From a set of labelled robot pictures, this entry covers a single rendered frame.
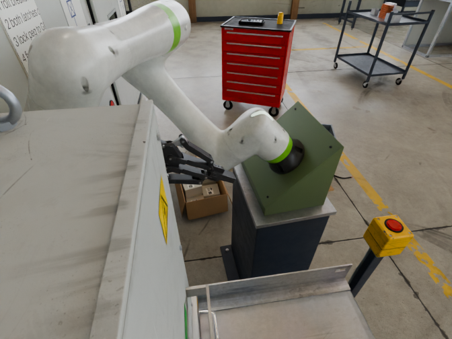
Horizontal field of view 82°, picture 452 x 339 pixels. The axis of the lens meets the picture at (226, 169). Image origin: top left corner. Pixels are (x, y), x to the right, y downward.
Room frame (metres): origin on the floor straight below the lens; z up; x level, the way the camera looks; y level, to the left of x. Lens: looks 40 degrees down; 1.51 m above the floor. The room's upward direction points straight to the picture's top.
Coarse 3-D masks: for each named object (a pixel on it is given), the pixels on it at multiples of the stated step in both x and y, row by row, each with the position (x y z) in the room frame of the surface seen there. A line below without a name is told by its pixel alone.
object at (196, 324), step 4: (196, 296) 0.26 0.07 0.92; (192, 300) 0.25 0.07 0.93; (196, 300) 0.25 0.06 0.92; (192, 304) 0.24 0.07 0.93; (196, 304) 0.24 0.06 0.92; (192, 308) 0.23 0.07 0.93; (196, 308) 0.23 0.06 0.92; (192, 312) 0.23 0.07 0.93; (196, 312) 0.23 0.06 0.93; (192, 316) 0.22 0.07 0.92; (196, 316) 0.22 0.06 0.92; (192, 320) 0.21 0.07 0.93; (196, 320) 0.21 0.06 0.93; (192, 324) 0.20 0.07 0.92; (196, 324) 0.20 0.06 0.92; (196, 328) 0.20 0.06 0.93; (196, 332) 0.19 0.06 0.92; (196, 336) 0.18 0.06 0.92
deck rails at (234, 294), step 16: (288, 272) 0.32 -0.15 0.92; (304, 272) 0.32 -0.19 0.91; (320, 272) 0.33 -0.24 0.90; (336, 272) 0.34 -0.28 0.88; (224, 288) 0.29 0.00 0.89; (240, 288) 0.30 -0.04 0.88; (256, 288) 0.31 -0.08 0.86; (272, 288) 0.31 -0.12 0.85; (288, 288) 0.31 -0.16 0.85; (304, 288) 0.31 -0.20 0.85; (320, 288) 0.31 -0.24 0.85; (336, 288) 0.31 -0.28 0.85; (224, 304) 0.27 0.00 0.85; (240, 304) 0.27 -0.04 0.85; (256, 304) 0.27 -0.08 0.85
